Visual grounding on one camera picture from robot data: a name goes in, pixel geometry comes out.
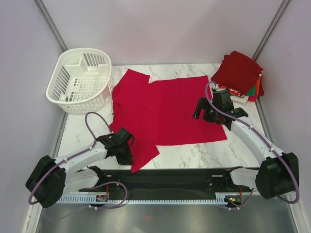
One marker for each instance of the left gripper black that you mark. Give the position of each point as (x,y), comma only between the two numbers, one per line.
(127,160)

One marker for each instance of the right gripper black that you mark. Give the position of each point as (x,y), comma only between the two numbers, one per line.
(204,103)

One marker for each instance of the crimson red t shirt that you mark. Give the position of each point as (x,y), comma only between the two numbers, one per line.
(160,114)

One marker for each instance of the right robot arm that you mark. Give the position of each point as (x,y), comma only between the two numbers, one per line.
(278,172)

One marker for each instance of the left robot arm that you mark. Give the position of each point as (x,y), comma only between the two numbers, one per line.
(53,178)

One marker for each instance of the red patterned folded shirt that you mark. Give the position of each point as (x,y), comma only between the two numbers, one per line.
(219,87)

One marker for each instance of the white folded shirt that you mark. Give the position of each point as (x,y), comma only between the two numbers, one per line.
(238,99)

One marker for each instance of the orange folded shirt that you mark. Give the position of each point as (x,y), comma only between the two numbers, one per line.
(258,91)

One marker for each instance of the green folded shirt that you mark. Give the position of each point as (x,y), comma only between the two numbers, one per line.
(252,92)

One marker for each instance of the dark red folded shirt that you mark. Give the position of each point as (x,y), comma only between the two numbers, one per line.
(238,71)

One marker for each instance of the white plastic laundry basket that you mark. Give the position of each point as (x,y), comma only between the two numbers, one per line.
(81,81)

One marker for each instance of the slotted cable duct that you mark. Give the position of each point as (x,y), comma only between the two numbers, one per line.
(88,198)

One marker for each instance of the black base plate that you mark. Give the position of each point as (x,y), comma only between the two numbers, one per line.
(168,184)

